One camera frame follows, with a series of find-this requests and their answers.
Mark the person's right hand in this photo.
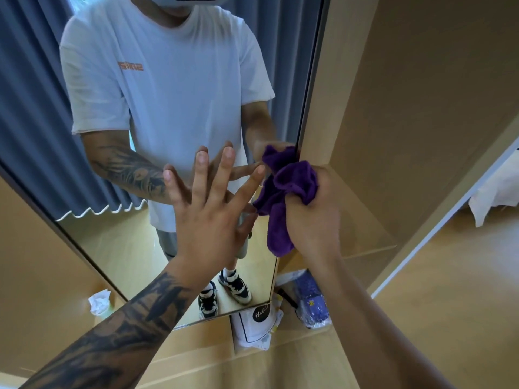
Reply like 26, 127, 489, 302
283, 165, 341, 264

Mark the person's left hand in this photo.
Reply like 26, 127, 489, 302
163, 146, 267, 280

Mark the purple cleaning cloth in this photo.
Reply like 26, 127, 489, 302
252, 157, 319, 258

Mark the pull-out wardrobe mirror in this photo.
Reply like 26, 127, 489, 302
0, 0, 331, 331

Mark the person's left forearm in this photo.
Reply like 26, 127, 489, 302
20, 259, 203, 389

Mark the person's right forearm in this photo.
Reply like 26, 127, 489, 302
308, 254, 455, 389

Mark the light wooden wardrobe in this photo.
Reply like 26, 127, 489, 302
0, 0, 519, 389

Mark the blue plastic bag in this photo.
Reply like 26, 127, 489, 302
292, 270, 331, 330

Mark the white bag with black label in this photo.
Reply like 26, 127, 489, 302
230, 301, 284, 351

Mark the paper cup with tissue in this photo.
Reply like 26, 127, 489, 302
88, 288, 112, 319

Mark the white bed sheet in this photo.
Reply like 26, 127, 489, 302
468, 157, 519, 228

